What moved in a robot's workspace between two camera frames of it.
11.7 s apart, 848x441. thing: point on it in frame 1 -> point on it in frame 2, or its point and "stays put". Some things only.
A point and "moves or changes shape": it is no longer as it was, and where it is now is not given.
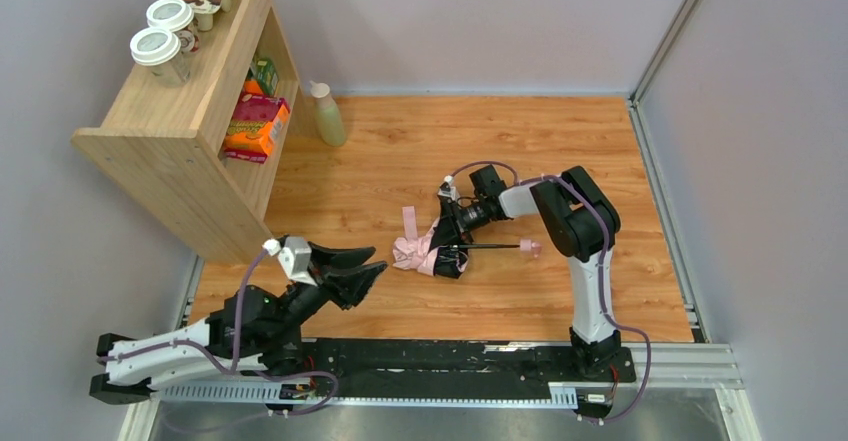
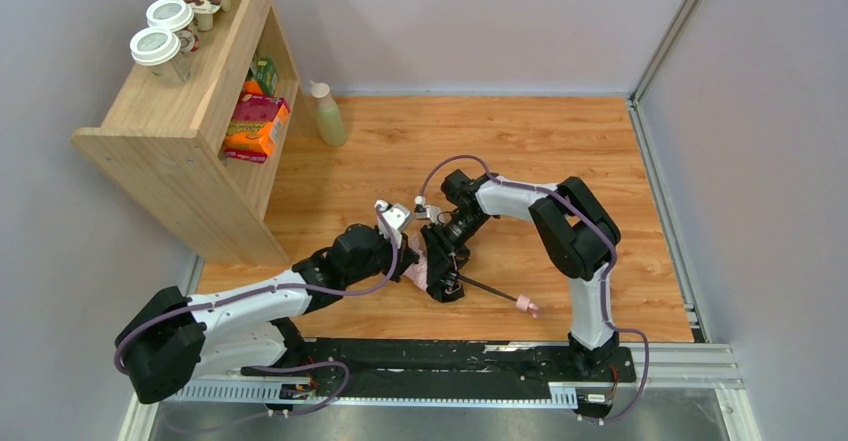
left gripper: [321, 276] -> [406, 263]
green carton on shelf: [267, 75] stays put
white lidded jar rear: [177, 16] stays put
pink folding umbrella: [417, 252] moves or changes shape
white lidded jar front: [160, 49] stays put
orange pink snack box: [256, 127] stays put
